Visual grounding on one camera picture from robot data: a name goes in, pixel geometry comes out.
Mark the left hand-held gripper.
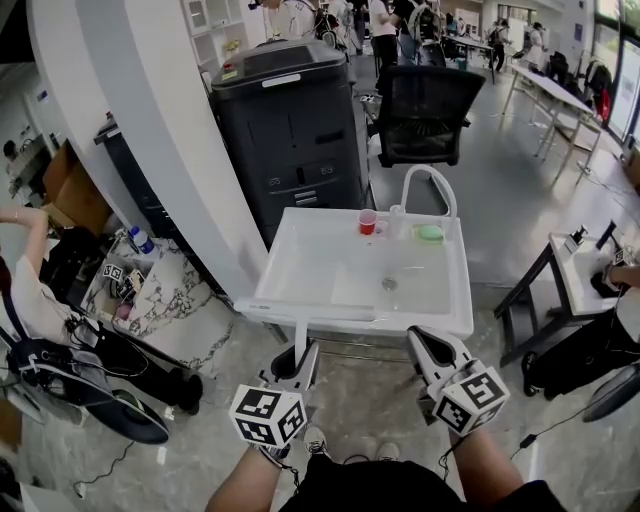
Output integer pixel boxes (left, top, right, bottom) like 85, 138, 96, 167
228, 341, 321, 446

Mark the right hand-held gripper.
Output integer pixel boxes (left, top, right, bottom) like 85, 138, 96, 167
406, 326, 512, 435

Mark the person's right forearm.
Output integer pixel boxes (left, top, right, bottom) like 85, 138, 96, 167
447, 427, 526, 504

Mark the person's left forearm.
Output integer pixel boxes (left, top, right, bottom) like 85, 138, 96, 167
205, 442, 291, 512

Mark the metal sink stand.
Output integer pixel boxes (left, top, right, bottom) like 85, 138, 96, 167
269, 322, 416, 361

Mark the person's left shoe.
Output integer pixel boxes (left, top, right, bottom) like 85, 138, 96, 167
303, 426, 329, 456

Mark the white sink basin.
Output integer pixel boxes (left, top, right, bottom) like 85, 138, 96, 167
233, 205, 475, 337

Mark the black sink stand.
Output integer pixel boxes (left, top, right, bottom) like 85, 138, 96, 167
493, 254, 576, 369

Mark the green soap in dish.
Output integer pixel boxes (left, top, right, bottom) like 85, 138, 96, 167
412, 223, 446, 246

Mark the person's black clothing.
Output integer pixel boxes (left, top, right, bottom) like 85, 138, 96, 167
279, 452, 566, 512

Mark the marble pattern table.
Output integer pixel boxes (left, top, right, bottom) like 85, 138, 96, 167
82, 232, 236, 371

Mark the small white sink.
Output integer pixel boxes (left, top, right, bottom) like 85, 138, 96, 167
548, 230, 640, 317

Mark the dark oval floor base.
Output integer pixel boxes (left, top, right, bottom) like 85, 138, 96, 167
87, 389, 171, 446

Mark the grey oval floor base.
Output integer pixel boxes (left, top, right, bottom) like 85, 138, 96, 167
582, 364, 640, 424

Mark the clear water bottle blue label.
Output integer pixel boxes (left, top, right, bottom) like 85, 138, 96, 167
128, 225, 155, 256

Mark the spare hand-held gripper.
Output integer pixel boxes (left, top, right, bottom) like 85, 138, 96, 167
102, 262, 146, 301

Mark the black cabinet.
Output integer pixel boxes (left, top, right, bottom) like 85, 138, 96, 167
94, 117, 221, 296

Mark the black copier machine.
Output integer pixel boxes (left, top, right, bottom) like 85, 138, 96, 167
209, 39, 364, 246

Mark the black mesh office chair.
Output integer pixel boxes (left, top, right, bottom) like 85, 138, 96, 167
367, 64, 486, 169

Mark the large cardboard box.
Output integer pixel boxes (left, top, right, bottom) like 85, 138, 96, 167
42, 142, 114, 236

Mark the long white table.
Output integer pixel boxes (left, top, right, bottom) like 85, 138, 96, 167
502, 63, 609, 186

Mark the white faucet hose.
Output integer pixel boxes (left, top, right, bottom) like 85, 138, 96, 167
389, 164, 460, 239

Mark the black floor cable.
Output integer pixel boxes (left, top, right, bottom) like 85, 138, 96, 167
74, 439, 136, 499

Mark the white wall shelf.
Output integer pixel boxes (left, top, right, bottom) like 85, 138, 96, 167
182, 0, 251, 66

